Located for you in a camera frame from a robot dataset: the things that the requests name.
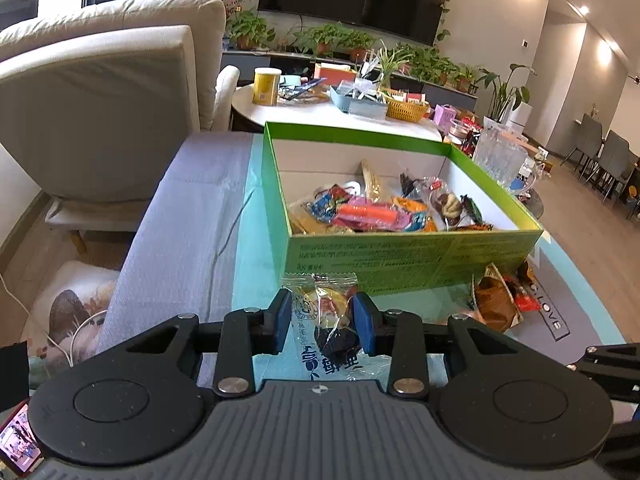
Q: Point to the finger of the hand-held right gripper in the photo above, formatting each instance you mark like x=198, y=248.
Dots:
x=607, y=370
x=622, y=442

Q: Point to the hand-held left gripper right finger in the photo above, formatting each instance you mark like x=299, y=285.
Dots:
x=364, y=322

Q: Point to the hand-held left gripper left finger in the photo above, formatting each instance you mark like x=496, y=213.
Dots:
x=284, y=320

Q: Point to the clear blue-print snack packet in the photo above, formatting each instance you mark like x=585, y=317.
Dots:
x=325, y=305

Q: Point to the green cardboard box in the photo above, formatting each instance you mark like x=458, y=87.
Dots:
x=380, y=260

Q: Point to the pile of colourful snack packets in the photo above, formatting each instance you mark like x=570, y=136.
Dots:
x=370, y=212

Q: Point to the red snack packet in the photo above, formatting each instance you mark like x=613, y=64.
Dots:
x=526, y=295

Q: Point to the brown snack packet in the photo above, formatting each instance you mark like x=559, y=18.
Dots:
x=495, y=297

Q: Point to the grey cloth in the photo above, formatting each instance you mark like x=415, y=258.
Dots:
x=175, y=240

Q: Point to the white round coffee table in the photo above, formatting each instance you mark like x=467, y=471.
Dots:
x=310, y=112

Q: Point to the printed floor cushion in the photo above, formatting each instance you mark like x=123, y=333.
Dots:
x=75, y=300

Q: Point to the grey dining chair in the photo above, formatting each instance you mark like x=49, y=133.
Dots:
x=582, y=135
x=612, y=160

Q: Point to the clear plastic pitcher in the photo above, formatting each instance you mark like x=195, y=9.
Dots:
x=497, y=160

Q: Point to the blue plastic basket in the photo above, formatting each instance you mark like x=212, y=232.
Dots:
x=362, y=106

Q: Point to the yellow woven basket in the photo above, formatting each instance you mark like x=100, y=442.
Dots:
x=406, y=109

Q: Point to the pink carton box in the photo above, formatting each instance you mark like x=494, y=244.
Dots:
x=445, y=117

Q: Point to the dark flat snack packets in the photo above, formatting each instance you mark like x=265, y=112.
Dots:
x=305, y=92

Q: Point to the yellow canister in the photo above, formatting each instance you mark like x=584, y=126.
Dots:
x=266, y=87

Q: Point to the mint green box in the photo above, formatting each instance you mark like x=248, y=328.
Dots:
x=291, y=81

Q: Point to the orange tissue box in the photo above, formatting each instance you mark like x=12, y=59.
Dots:
x=332, y=72

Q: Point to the spider plant in glass vase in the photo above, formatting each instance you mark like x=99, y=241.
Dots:
x=387, y=62

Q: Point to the green potted plant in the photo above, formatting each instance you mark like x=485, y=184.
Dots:
x=465, y=77
x=320, y=40
x=359, y=45
x=425, y=60
x=250, y=30

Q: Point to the large-leaf plant in white planter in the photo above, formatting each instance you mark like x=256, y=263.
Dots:
x=505, y=95

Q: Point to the cream sofa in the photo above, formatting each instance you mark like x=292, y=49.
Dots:
x=100, y=110

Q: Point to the smartphone with red case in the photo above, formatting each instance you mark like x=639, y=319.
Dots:
x=20, y=440

